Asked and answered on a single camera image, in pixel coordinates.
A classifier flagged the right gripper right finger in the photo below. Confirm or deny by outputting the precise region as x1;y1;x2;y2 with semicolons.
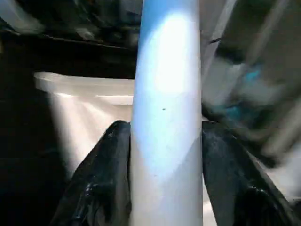
202;121;301;226

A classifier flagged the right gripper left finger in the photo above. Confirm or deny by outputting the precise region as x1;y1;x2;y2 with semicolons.
49;120;132;226

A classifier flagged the white plastic table top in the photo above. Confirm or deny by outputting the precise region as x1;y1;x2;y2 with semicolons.
33;71;217;226

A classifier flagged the white plastic table leg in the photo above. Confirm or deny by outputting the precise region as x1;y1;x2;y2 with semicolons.
129;0;204;226

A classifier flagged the white glass front fridge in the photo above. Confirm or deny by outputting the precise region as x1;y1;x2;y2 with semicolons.
202;42;301;165

